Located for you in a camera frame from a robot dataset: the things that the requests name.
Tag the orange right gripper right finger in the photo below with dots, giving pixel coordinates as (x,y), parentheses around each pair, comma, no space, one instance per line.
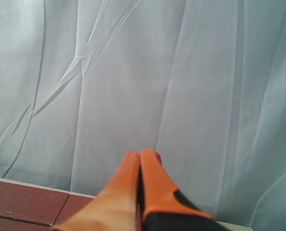
(165,206)

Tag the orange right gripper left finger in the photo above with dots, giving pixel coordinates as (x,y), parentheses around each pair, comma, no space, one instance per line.
(115,207)

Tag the red brick back right base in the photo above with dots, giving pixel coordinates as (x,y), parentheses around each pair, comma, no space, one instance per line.
(73,204)

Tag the red brick base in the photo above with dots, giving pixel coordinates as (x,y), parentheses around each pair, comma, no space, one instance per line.
(73,204)
(35,205)

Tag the red brick back left base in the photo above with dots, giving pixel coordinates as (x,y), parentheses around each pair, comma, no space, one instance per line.
(35,205)

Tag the white backdrop cloth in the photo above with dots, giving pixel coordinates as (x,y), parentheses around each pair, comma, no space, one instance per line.
(203,82)

